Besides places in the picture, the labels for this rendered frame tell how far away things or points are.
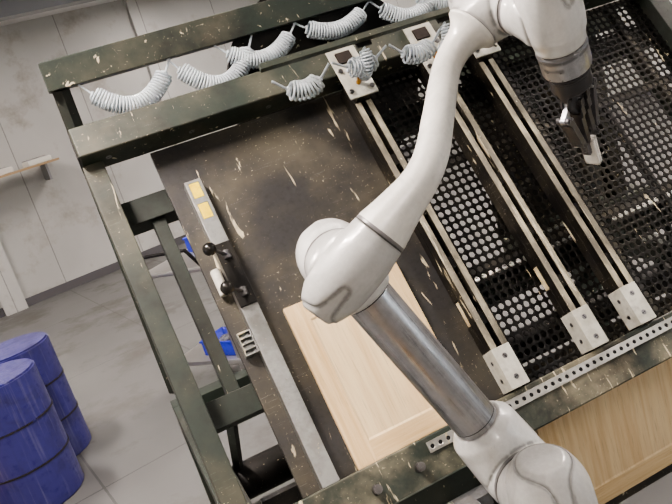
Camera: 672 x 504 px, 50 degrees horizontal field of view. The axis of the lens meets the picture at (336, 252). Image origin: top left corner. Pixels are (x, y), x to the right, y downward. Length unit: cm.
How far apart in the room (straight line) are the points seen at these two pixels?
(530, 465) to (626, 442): 131
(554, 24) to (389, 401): 115
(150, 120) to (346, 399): 99
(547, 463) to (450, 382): 24
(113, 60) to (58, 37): 860
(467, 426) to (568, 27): 79
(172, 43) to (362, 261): 168
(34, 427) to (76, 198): 687
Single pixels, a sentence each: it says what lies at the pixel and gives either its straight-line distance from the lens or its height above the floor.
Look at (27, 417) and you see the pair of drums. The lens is 449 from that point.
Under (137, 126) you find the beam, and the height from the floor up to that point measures 191.
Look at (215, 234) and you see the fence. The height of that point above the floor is 155.
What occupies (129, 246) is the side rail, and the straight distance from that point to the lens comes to 208.
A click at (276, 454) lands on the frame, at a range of 258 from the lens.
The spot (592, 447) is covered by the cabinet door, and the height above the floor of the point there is 47.
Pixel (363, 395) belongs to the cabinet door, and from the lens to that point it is 202.
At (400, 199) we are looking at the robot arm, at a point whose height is 167.
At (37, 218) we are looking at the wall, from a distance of 1098.
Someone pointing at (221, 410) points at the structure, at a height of 112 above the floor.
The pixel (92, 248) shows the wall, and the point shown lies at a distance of 1114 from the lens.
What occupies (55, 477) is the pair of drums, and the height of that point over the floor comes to 17.
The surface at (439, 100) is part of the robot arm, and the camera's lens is 129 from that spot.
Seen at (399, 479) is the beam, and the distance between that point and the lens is 198.
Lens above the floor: 191
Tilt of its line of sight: 14 degrees down
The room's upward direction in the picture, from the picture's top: 17 degrees counter-clockwise
